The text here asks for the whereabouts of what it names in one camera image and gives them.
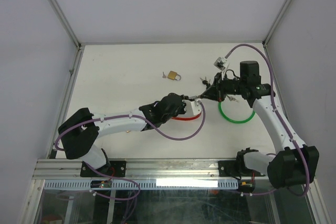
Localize slotted cable duct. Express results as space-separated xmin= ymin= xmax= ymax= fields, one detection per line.
xmin=44 ymin=178 xmax=238 ymax=190

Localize red cable lock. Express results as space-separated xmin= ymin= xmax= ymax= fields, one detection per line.
xmin=172 ymin=95 xmax=201 ymax=121

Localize green cable lock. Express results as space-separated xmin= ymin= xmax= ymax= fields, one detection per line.
xmin=217 ymin=102 xmax=256 ymax=124

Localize left black mount plate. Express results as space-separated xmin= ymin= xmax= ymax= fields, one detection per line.
xmin=80 ymin=159 xmax=127 ymax=177

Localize black mount plate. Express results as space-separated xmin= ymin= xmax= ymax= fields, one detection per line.
xmin=80 ymin=159 xmax=127 ymax=177
xmin=217 ymin=160 xmax=239 ymax=177

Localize large brass padlock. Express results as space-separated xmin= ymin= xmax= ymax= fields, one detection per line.
xmin=167 ymin=71 xmax=182 ymax=81

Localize black head key bunch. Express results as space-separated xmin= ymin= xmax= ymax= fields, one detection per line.
xmin=200 ymin=77 xmax=211 ymax=88

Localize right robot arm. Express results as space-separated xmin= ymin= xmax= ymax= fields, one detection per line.
xmin=200 ymin=58 xmax=319 ymax=189

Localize aluminium frame post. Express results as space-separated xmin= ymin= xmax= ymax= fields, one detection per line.
xmin=48 ymin=0 xmax=81 ymax=49
xmin=262 ymin=0 xmax=293 ymax=46

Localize right black mount plate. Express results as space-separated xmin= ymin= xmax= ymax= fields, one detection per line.
xmin=217 ymin=160 xmax=239 ymax=177

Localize right aluminium frame post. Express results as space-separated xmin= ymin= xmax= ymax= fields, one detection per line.
xmin=262 ymin=0 xmax=293 ymax=46

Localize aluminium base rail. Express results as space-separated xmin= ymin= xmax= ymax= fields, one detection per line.
xmin=33 ymin=158 xmax=236 ymax=180

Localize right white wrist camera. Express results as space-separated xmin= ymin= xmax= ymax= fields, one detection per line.
xmin=214 ymin=57 xmax=230 ymax=72

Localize green lock keys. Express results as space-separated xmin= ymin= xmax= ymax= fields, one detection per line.
xmin=227 ymin=95 xmax=239 ymax=102

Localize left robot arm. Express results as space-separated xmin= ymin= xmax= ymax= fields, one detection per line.
xmin=58 ymin=93 xmax=186 ymax=176

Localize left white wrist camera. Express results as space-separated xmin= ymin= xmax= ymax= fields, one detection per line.
xmin=182 ymin=100 xmax=202 ymax=118

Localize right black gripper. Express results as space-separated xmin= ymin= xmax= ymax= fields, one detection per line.
xmin=201 ymin=71 xmax=246 ymax=102

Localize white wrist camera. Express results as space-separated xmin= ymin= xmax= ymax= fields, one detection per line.
xmin=182 ymin=100 xmax=202 ymax=118
xmin=214 ymin=57 xmax=230 ymax=72

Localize left aluminium frame post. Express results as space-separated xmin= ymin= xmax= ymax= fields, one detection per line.
xmin=48 ymin=0 xmax=81 ymax=49

